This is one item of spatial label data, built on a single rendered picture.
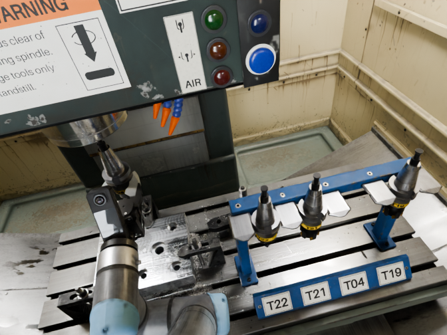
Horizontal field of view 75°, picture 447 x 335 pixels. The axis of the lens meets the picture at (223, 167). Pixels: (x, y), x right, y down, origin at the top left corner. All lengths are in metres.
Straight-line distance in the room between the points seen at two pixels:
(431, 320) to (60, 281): 1.18
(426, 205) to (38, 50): 1.24
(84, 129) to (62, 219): 1.31
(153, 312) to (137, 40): 0.47
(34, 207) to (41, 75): 1.67
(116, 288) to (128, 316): 0.05
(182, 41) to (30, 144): 1.52
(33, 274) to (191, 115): 0.96
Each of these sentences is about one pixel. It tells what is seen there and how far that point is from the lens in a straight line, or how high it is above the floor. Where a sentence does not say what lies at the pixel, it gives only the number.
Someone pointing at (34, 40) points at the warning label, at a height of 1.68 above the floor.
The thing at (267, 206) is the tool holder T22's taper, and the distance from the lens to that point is 0.61.
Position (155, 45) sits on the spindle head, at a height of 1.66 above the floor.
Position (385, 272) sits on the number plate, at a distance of 0.97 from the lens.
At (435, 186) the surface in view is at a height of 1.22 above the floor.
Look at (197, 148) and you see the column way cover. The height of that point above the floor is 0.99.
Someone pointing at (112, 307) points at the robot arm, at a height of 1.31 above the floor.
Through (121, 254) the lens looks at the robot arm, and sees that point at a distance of 0.59.
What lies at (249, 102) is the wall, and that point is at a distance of 1.64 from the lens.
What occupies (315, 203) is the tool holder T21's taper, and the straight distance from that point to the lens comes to 0.65.
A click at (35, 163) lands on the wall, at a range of 1.88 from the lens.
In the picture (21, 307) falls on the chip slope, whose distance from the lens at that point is 1.50.
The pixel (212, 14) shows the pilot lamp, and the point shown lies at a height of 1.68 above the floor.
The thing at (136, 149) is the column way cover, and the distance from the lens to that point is 1.23.
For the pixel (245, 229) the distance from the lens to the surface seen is 0.66.
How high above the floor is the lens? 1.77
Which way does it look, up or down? 44 degrees down
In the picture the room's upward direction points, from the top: 10 degrees counter-clockwise
